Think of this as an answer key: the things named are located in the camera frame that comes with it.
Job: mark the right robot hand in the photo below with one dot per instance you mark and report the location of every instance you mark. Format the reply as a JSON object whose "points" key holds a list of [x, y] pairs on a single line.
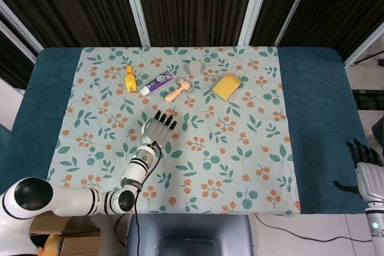
{"points": [[372, 181]]}

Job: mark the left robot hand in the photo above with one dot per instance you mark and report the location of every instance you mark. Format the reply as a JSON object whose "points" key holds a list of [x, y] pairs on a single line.
{"points": [[159, 133]]}

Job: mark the white paper cup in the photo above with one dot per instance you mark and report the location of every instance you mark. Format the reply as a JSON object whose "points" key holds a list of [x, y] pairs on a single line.
{"points": [[145, 127]]}

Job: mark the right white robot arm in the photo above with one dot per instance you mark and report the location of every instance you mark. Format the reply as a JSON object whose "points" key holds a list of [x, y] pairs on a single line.
{"points": [[375, 217]]}

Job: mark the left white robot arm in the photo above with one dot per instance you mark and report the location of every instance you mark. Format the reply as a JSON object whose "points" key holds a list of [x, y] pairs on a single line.
{"points": [[72, 200]]}

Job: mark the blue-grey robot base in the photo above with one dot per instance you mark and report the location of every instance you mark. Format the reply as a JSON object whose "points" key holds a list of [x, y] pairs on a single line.
{"points": [[192, 232]]}

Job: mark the dark green chair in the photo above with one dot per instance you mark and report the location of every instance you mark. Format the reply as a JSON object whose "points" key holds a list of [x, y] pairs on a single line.
{"points": [[378, 133]]}

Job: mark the purple white toothpaste tube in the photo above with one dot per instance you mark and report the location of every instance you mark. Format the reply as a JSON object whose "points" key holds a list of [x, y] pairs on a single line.
{"points": [[157, 82]]}

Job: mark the floral leaf-print tablecloth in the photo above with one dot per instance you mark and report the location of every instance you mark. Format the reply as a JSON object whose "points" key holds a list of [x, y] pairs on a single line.
{"points": [[210, 154]]}

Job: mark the yellow sponge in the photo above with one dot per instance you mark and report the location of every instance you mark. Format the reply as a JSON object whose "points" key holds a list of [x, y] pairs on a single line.
{"points": [[226, 86]]}

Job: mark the teal blue table cover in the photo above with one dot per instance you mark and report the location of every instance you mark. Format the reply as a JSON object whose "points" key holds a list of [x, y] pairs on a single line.
{"points": [[318, 118]]}

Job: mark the black tripod stand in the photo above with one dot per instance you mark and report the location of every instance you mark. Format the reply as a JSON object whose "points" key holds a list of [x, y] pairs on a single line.
{"points": [[367, 57]]}

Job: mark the dark folding screen panel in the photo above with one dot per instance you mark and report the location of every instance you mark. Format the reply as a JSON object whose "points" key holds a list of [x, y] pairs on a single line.
{"points": [[339, 13], [12, 58], [279, 7], [195, 7], [75, 7]]}

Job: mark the brown cardboard box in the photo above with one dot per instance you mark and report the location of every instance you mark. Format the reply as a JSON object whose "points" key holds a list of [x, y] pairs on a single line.
{"points": [[78, 244]]}

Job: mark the yellow plush toy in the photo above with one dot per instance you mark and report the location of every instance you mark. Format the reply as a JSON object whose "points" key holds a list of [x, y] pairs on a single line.
{"points": [[51, 245]]}

